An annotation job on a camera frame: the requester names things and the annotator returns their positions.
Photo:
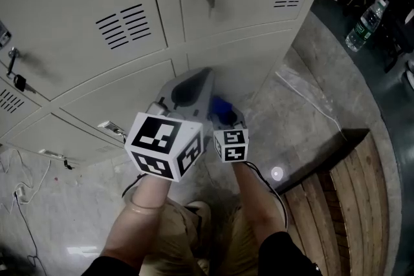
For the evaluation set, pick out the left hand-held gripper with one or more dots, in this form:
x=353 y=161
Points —
x=161 y=145

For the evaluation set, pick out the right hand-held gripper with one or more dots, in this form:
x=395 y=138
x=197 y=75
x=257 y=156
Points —
x=231 y=147

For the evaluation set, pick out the blue cloth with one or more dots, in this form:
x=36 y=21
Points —
x=221 y=106

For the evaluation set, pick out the person's left forearm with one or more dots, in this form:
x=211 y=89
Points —
x=142 y=223

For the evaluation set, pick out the person's right forearm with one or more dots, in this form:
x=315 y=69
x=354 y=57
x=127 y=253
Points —
x=258 y=213

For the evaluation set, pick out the person's khaki shorts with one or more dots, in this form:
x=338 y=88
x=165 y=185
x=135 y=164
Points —
x=174 y=236

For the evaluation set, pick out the person's black shirt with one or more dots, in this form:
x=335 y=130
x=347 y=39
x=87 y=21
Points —
x=284 y=258

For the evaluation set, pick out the wooden pallet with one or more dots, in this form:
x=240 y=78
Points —
x=355 y=203

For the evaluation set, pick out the clear plastic water bottle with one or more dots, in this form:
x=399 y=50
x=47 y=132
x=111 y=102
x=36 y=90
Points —
x=363 y=29

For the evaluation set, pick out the black chair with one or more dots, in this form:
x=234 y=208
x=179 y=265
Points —
x=393 y=42

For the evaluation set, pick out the white power strip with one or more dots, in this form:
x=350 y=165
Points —
x=20 y=193

